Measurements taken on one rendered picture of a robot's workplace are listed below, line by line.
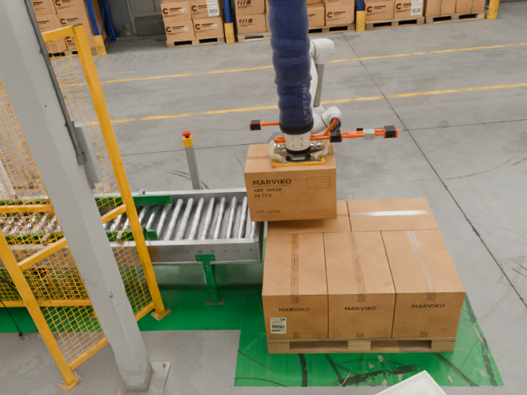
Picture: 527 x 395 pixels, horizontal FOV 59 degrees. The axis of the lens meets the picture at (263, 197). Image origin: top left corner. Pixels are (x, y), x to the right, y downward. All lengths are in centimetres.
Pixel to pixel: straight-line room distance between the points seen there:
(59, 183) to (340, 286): 168
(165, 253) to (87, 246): 103
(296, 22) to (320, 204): 118
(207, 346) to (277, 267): 77
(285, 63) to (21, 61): 143
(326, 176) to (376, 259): 63
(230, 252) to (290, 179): 67
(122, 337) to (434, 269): 191
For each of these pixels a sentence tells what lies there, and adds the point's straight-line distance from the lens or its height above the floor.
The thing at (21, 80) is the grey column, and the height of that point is 205.
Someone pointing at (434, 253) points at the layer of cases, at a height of 54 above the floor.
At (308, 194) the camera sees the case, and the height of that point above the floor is 87.
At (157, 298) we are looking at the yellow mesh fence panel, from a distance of 355.
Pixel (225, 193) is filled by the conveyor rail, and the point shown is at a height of 58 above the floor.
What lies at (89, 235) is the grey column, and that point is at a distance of 239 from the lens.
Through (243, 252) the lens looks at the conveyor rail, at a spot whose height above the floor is 50.
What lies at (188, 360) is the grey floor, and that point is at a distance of 334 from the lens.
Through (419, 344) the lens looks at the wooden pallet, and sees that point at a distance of 336.
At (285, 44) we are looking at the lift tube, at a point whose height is 185.
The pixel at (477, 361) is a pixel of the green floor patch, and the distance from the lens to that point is 339.
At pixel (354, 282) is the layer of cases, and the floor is 54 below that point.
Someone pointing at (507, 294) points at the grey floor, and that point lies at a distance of 387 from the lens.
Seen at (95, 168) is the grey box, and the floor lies 155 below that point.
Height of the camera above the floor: 259
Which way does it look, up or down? 33 degrees down
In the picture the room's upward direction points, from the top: 6 degrees counter-clockwise
